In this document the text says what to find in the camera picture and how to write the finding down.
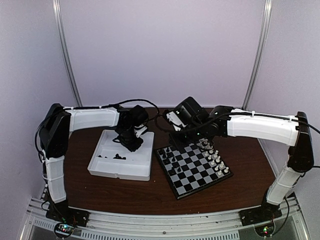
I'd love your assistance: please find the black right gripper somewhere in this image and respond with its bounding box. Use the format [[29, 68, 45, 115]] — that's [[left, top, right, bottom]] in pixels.
[[168, 122, 206, 151]]

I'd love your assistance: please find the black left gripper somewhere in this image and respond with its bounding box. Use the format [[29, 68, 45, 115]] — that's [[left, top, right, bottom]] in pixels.
[[117, 125, 144, 152]]

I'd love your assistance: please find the black king piece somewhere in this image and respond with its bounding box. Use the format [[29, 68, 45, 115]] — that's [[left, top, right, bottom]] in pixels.
[[168, 168, 176, 176]]

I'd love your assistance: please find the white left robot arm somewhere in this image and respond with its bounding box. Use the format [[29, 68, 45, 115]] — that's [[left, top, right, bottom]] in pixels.
[[35, 103, 149, 222]]

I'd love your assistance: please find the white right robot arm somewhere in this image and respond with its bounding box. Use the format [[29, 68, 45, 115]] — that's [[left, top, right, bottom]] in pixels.
[[164, 96, 314, 221]]

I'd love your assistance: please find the black pieces pile in tray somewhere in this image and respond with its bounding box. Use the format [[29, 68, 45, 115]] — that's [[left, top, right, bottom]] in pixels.
[[97, 153, 127, 160]]

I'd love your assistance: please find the right circuit board with LEDs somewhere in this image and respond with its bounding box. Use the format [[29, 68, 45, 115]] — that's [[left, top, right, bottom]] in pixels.
[[254, 223, 275, 238]]

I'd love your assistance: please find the circuit board with leds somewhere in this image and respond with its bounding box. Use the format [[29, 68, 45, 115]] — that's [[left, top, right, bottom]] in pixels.
[[254, 223, 275, 238], [53, 222, 75, 238]]

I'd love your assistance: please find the left circuit board with LEDs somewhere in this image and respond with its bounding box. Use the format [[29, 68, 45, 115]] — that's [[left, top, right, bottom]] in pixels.
[[53, 222, 75, 238]]

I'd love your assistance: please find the white king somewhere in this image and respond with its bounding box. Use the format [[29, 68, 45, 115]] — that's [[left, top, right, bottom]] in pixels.
[[212, 150, 219, 159]]

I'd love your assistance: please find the black and grey chessboard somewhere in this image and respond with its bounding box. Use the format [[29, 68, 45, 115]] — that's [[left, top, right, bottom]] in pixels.
[[154, 143, 234, 200]]

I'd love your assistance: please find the white compartment tray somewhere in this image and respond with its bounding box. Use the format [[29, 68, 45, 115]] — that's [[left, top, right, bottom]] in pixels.
[[87, 130, 155, 181]]

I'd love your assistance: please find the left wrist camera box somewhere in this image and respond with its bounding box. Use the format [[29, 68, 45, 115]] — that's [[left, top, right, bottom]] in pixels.
[[134, 124, 148, 138]]

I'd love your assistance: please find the front aluminium rail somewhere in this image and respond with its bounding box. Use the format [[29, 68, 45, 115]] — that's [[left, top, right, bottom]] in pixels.
[[17, 196, 311, 240]]

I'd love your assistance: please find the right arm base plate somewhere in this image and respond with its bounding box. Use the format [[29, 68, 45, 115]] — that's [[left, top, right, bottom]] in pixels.
[[239, 206, 283, 226]]

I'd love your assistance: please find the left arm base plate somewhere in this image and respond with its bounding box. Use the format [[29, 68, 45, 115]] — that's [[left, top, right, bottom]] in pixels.
[[45, 208, 90, 227]]

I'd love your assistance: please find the left aluminium frame post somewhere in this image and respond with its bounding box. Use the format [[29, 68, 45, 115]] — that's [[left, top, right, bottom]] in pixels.
[[52, 0, 83, 107]]

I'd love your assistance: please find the aluminium frame post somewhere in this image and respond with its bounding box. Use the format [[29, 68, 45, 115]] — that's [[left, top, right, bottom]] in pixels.
[[241, 0, 273, 110], [52, 0, 83, 107]]

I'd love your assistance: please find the right aluminium frame post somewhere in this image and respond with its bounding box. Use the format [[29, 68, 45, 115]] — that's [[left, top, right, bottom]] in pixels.
[[241, 0, 273, 110]]

